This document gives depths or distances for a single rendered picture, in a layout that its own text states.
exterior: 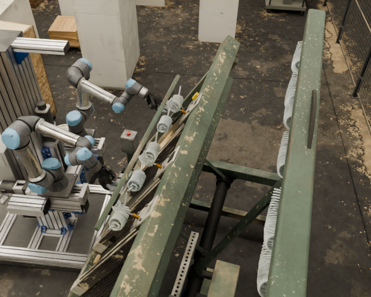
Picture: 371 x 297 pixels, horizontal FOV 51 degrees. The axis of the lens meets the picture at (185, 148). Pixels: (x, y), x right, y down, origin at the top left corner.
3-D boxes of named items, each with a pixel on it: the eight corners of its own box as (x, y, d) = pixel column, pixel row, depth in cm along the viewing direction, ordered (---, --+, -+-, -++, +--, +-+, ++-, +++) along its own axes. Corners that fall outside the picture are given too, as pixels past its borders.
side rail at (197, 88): (163, 143, 339) (152, 136, 337) (238, 58, 262) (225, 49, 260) (161, 148, 335) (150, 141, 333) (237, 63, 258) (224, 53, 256)
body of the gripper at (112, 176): (113, 184, 232) (102, 171, 225) (102, 187, 235) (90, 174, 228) (116, 174, 237) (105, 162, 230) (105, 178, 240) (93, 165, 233)
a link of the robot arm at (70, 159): (78, 157, 239) (91, 155, 233) (68, 169, 231) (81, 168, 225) (70, 147, 234) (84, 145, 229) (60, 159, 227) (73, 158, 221)
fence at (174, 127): (147, 159, 321) (143, 157, 320) (211, 88, 254) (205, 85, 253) (145, 164, 317) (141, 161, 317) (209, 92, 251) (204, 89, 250)
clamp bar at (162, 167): (105, 243, 264) (75, 225, 259) (197, 157, 181) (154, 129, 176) (99, 256, 257) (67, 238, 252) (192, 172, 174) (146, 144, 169)
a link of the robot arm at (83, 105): (72, 120, 314) (67, 64, 274) (82, 109, 324) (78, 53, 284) (86, 125, 312) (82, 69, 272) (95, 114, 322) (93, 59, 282)
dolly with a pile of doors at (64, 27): (62, 32, 648) (58, 14, 626) (92, 33, 644) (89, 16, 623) (49, 51, 604) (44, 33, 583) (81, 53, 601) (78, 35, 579)
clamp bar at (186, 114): (129, 196, 293) (101, 180, 288) (217, 103, 210) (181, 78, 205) (123, 207, 286) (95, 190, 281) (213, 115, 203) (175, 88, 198)
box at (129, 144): (126, 143, 353) (125, 128, 340) (139, 146, 350) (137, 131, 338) (121, 152, 344) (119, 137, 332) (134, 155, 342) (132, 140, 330)
